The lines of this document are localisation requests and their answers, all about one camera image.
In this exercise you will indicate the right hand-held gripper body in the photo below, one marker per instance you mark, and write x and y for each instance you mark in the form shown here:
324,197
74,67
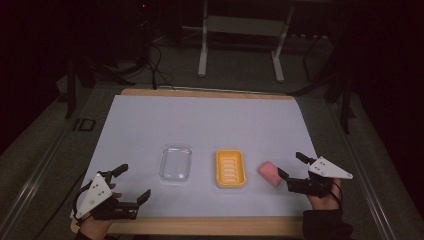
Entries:
321,170

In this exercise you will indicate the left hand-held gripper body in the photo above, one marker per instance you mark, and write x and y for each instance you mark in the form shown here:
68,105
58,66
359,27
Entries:
96,196

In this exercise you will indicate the pink soap bar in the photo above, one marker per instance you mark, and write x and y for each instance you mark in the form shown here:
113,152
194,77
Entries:
270,173

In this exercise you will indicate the person's left hand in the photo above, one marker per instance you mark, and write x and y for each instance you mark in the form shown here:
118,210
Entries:
95,228

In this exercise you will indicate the person's right hand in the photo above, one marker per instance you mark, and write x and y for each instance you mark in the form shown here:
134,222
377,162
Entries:
325,202

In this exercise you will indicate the clear plastic dish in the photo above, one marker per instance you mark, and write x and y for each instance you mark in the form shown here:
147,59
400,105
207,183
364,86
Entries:
175,163

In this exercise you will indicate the yellow soap dish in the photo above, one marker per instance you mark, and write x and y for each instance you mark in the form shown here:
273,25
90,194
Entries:
230,168

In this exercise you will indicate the black tripod stand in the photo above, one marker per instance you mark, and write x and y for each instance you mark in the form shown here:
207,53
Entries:
336,93
83,76

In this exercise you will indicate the white table sheet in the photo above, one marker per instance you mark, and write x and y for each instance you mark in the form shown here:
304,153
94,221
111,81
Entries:
200,123

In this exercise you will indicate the white metal stand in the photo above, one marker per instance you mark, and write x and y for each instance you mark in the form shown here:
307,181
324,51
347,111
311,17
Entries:
245,26

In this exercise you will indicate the metal floor rail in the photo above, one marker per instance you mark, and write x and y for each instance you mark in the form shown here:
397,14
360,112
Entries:
363,180
30,186

